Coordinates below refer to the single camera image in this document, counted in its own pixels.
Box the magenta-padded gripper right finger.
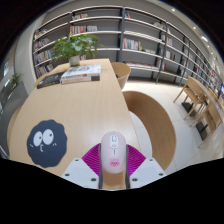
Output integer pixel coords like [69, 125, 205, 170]
[125, 143, 167, 190]

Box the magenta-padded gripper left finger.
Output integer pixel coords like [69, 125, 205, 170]
[60, 142, 104, 190]

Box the pink computer mouse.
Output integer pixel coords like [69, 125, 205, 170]
[100, 130, 128, 175]

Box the dark cartoon-face mouse pad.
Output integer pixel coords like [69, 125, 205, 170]
[26, 119, 69, 169]

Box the round-backed wooden chair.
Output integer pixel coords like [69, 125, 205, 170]
[110, 61, 132, 91]
[122, 90, 177, 172]
[6, 105, 22, 149]

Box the group of slatted wooden chairs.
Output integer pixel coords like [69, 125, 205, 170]
[172, 75, 224, 148]

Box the black book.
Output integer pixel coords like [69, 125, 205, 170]
[36, 73, 64, 90]

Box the white book stack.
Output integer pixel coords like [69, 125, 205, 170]
[60, 64, 102, 85]

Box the small green potted plant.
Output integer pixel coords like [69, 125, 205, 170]
[9, 72, 23, 90]

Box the green potted plant white pot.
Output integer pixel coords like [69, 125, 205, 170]
[49, 33, 101, 67]

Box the grey bookshelf unit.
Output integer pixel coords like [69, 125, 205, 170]
[31, 4, 224, 98]

